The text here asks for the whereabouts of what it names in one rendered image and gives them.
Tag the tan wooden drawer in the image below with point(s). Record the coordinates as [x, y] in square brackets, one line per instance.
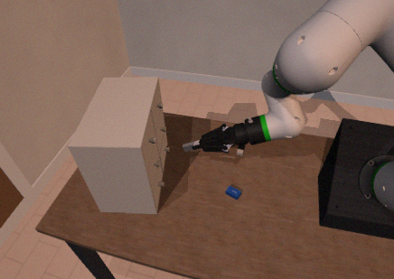
[160, 126]
[154, 163]
[157, 104]
[149, 140]
[158, 184]
[163, 151]

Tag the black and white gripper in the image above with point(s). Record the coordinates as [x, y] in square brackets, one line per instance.
[220, 139]

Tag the blue rectangular block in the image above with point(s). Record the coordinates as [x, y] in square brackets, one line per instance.
[234, 193]

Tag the beige small chest of drawers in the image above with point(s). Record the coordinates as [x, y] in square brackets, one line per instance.
[107, 145]

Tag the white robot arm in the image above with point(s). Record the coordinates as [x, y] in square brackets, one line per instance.
[313, 58]

